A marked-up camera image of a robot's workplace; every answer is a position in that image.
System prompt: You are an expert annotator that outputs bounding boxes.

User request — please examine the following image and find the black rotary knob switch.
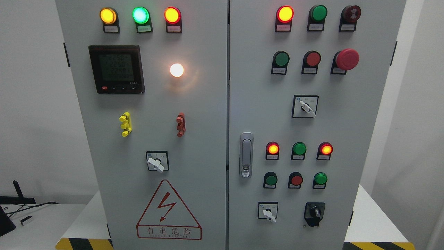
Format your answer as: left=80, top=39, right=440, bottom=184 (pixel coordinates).
left=304, top=202, right=325, bottom=227

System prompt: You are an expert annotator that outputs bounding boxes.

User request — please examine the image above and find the red terminal connector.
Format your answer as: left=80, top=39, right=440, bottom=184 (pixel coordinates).
left=176, top=112, right=186, bottom=137

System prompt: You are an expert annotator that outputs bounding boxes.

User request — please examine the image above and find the red lit indicator middle left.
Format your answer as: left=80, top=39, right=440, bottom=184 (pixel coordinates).
left=265, top=141, right=280, bottom=160

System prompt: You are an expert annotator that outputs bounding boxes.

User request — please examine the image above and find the red lit indicator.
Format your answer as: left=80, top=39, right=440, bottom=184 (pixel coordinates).
left=265, top=141, right=280, bottom=160
left=316, top=142, right=333, bottom=160
left=275, top=5, right=294, bottom=33

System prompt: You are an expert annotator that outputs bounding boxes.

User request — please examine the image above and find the white lit indicator lamp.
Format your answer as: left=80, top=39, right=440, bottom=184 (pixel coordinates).
left=170, top=63, right=185, bottom=78

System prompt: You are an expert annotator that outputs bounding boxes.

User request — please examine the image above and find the green push button lower left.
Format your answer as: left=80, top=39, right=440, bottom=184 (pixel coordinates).
left=263, top=172, right=278, bottom=189

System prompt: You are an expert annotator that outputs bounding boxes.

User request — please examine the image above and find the green push button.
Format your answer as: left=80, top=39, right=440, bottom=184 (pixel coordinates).
left=263, top=172, right=278, bottom=189
left=271, top=51, right=290, bottom=75
left=312, top=172, right=328, bottom=189

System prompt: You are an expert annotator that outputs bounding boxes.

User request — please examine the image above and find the green indicator middle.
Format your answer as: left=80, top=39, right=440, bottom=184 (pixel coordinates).
left=291, top=141, right=307, bottom=160

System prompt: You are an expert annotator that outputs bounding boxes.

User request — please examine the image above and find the grey left cabinet door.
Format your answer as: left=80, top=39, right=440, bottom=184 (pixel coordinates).
left=56, top=0, right=228, bottom=250

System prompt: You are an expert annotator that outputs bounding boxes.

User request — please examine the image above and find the grey cabinet door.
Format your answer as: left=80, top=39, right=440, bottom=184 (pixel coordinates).
left=227, top=0, right=406, bottom=250
left=56, top=0, right=228, bottom=250

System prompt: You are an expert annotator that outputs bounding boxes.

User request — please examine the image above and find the green push button upper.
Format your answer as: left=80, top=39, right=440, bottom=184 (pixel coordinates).
left=271, top=51, right=290, bottom=75

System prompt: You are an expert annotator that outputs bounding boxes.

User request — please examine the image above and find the red push button lower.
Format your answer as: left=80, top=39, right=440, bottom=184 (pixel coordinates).
left=288, top=172, right=304, bottom=189

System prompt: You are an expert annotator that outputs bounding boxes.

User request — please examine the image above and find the red push button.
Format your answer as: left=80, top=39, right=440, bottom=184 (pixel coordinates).
left=288, top=172, right=304, bottom=189
left=301, top=50, right=321, bottom=75

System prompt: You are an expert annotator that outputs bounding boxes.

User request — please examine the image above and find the yellow terminal connector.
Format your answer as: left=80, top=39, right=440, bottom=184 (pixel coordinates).
left=119, top=112, right=132, bottom=137

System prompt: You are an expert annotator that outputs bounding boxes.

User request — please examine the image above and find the grey right cabinet door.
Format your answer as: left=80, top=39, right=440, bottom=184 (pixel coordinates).
left=227, top=0, right=406, bottom=250

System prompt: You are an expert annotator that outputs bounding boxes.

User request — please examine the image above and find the red lit indicator middle right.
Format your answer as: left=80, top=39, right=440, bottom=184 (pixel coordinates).
left=316, top=142, right=333, bottom=160

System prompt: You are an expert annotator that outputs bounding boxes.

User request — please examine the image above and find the red electrical hazard warning sticker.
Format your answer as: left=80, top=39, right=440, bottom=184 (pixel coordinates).
left=136, top=179, right=202, bottom=240

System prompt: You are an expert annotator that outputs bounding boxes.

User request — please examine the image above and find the red push button upper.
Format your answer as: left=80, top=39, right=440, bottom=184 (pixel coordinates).
left=301, top=50, right=321, bottom=75

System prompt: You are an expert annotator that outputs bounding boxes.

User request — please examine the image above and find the green push button lower right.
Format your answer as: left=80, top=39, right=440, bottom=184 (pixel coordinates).
left=312, top=172, right=328, bottom=189

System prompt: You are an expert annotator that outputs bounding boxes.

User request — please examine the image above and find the black digital power meter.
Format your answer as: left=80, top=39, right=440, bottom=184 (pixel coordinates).
left=88, top=45, right=145, bottom=94

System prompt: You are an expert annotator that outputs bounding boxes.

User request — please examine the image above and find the red-orange indicator light left door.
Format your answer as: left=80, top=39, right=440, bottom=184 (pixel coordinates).
left=164, top=6, right=182, bottom=33

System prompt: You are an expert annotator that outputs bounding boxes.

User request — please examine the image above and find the red lit indicator top right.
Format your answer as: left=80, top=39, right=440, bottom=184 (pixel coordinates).
left=275, top=5, right=294, bottom=33

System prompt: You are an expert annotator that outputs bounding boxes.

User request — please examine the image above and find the green lit indicator light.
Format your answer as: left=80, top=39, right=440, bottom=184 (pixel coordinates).
left=132, top=6, right=153, bottom=33

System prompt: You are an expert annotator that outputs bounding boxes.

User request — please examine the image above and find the red emergency stop mushroom button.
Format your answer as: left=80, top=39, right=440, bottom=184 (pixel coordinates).
left=330, top=48, right=360, bottom=75

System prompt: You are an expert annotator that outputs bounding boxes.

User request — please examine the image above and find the green indicator top right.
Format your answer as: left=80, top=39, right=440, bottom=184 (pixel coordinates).
left=307, top=5, right=328, bottom=32

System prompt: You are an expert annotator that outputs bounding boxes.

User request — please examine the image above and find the yellow indicator light top left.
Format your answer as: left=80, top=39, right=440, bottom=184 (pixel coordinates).
left=100, top=7, right=120, bottom=33

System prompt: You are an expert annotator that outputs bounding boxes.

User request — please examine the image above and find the dark red buzzer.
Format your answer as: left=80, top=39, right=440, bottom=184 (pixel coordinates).
left=338, top=5, right=361, bottom=32

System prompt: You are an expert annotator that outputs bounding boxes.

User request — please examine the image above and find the white platform with hazard stripes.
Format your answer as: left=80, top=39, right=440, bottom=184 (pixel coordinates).
left=55, top=186, right=415, bottom=250

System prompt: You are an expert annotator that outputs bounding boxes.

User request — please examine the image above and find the small white black adapter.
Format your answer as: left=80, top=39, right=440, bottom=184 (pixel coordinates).
left=20, top=216, right=33, bottom=226

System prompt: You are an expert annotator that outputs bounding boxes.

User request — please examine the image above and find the black device with antenna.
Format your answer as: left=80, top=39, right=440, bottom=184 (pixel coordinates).
left=0, top=180, right=36, bottom=205

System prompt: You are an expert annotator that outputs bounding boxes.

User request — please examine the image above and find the black monitor corner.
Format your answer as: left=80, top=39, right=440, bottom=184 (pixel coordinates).
left=0, top=207, right=16, bottom=237

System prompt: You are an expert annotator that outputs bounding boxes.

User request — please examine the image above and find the silver door latch handle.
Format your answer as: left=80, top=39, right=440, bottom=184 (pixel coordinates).
left=239, top=132, right=254, bottom=178

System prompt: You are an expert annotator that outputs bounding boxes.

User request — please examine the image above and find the white selector switch left door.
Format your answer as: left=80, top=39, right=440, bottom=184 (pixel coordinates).
left=145, top=151, right=170, bottom=173

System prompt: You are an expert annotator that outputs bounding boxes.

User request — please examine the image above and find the white selector switch upper right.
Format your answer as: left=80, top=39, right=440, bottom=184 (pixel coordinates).
left=292, top=95, right=319, bottom=118

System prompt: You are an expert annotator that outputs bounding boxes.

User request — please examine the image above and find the white selector switch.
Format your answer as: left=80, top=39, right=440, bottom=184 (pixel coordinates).
left=292, top=95, right=319, bottom=118
left=257, top=201, right=279, bottom=223

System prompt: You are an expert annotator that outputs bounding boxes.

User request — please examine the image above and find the white selector switch lower right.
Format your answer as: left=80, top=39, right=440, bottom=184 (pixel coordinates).
left=257, top=201, right=279, bottom=223

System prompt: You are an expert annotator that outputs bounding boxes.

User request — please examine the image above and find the black cable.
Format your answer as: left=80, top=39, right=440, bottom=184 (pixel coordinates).
left=1, top=201, right=60, bottom=218

